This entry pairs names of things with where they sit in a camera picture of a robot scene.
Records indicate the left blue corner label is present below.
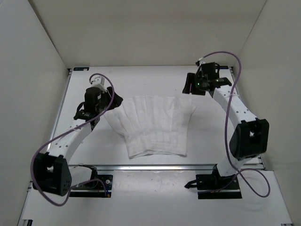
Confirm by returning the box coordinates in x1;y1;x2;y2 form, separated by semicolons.
73;67;89;71

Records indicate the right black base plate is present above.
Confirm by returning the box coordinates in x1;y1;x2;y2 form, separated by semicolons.
196;174;242;200

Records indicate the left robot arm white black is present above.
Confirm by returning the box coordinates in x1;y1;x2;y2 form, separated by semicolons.
31;85;123;196

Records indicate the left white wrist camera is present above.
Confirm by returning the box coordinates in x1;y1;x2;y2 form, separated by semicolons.
89;76;106;92

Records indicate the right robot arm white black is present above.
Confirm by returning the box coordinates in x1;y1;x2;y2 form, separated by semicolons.
183;61;269;193

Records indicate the purple cable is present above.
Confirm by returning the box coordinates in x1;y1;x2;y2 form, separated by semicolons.
197;51;271;197
31;74;116;207

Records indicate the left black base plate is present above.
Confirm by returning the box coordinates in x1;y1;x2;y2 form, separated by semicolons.
70;174;113;198

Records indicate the white pleated skirt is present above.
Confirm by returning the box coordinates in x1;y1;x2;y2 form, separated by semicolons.
104;96;196;159

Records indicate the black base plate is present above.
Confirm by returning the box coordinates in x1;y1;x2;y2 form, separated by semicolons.
196;174;242;200
70;174;113;198

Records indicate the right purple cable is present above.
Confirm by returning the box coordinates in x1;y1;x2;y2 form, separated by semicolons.
197;51;271;197

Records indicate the right blue corner label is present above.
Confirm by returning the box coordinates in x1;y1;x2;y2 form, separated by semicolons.
215;65;229;70

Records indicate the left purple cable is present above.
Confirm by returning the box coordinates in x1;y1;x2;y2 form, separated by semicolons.
31;74;116;207

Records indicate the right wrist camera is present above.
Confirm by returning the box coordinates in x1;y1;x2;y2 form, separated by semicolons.
195;58;206;68

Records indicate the blue corner label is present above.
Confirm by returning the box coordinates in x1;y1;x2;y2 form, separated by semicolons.
215;65;229;70
73;67;89;71

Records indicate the aluminium front rail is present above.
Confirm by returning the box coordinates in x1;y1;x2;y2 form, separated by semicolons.
95;164;214;171

